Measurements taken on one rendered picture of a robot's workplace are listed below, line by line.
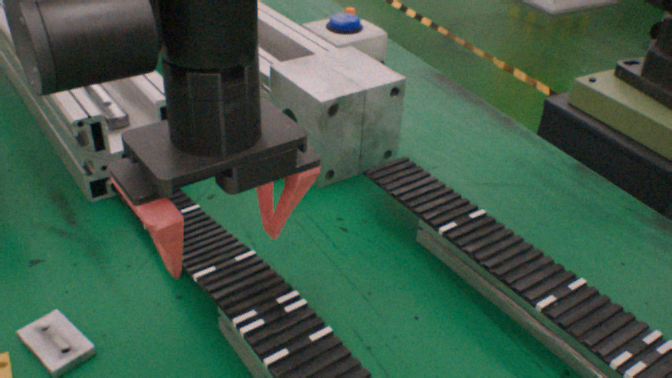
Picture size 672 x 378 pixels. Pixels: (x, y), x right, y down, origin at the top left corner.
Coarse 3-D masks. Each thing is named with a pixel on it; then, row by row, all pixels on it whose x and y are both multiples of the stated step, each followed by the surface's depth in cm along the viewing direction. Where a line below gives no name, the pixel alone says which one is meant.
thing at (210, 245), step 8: (208, 240) 51; (216, 240) 51; (224, 240) 51; (232, 240) 50; (192, 248) 50; (200, 248) 50; (208, 248) 50; (216, 248) 50; (184, 256) 49; (192, 256) 49; (200, 256) 49
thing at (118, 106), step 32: (0, 0) 75; (0, 32) 71; (0, 64) 80; (32, 96) 67; (64, 96) 56; (96, 96) 63; (128, 96) 63; (160, 96) 57; (64, 128) 56; (96, 128) 57; (128, 128) 60; (64, 160) 62; (96, 160) 56; (96, 192) 59
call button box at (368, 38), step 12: (312, 24) 81; (324, 24) 81; (360, 24) 81; (372, 24) 81; (324, 36) 78; (336, 36) 78; (348, 36) 78; (360, 36) 78; (372, 36) 79; (384, 36) 79; (360, 48) 78; (372, 48) 79; (384, 48) 80
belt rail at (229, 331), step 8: (224, 320) 45; (224, 328) 45; (232, 328) 43; (224, 336) 45; (232, 336) 44; (240, 336) 42; (232, 344) 45; (240, 344) 43; (240, 352) 44; (248, 352) 42; (248, 360) 43; (256, 360) 41; (248, 368) 43; (256, 368) 42; (264, 368) 40; (256, 376) 42; (264, 376) 41; (272, 376) 39
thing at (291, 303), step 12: (276, 300) 44; (288, 300) 44; (300, 300) 44; (252, 312) 43; (264, 312) 43; (276, 312) 43; (288, 312) 43; (240, 324) 42; (252, 324) 42; (264, 324) 42
